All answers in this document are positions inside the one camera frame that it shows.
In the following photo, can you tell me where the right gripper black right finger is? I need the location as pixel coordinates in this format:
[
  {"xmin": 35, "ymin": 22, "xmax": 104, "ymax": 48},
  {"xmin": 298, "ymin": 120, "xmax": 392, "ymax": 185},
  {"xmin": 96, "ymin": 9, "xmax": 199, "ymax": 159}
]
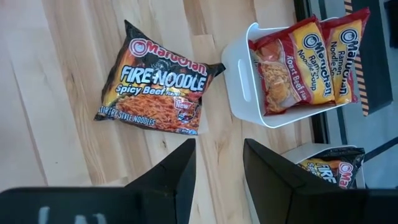
[{"xmin": 243, "ymin": 138, "xmax": 338, "ymax": 224}]

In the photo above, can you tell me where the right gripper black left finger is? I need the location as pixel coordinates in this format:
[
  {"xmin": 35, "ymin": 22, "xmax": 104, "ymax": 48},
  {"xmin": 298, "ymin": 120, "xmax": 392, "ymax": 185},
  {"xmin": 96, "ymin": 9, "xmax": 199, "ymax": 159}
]
[{"xmin": 124, "ymin": 138, "xmax": 197, "ymax": 224}]

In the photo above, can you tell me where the black Maruchan Fire Noodle pack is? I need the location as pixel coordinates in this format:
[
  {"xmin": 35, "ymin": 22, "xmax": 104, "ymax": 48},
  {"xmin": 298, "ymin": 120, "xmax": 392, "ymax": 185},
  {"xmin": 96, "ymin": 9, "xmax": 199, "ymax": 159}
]
[
  {"xmin": 93, "ymin": 19, "xmax": 226, "ymax": 136},
  {"xmin": 297, "ymin": 146, "xmax": 366, "ymax": 190}
]

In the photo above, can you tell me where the red Maruchan Roast Beef pack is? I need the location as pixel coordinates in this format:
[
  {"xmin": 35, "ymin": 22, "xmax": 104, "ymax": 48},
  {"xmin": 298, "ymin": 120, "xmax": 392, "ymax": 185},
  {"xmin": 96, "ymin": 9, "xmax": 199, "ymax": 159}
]
[
  {"xmin": 320, "ymin": 6, "xmax": 371, "ymax": 106},
  {"xmin": 248, "ymin": 16, "xmax": 336, "ymax": 116}
]

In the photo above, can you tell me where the grey plastic bin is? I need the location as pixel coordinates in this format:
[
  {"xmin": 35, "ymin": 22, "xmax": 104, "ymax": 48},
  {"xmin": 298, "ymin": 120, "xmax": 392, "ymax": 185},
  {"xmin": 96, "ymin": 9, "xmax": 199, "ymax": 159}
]
[{"xmin": 281, "ymin": 142, "xmax": 366, "ymax": 189}]

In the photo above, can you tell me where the white plastic bin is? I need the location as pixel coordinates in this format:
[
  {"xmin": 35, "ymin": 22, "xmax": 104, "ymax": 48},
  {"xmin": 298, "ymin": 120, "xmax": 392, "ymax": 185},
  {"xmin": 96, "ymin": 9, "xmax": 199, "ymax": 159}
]
[{"xmin": 221, "ymin": 17, "xmax": 352, "ymax": 129}]

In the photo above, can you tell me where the black mat orange striped edge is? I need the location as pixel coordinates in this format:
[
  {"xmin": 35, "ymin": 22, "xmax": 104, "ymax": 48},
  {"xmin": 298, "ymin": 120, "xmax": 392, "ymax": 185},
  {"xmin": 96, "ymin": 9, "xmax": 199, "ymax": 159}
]
[{"xmin": 343, "ymin": 0, "xmax": 394, "ymax": 118}]

